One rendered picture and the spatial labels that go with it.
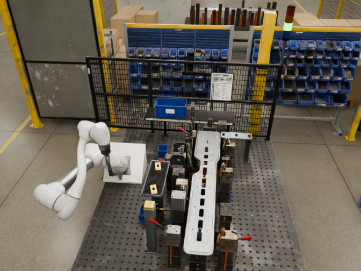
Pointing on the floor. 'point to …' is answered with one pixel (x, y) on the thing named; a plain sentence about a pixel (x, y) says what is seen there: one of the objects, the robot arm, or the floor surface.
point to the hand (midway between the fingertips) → (109, 169)
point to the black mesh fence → (178, 91)
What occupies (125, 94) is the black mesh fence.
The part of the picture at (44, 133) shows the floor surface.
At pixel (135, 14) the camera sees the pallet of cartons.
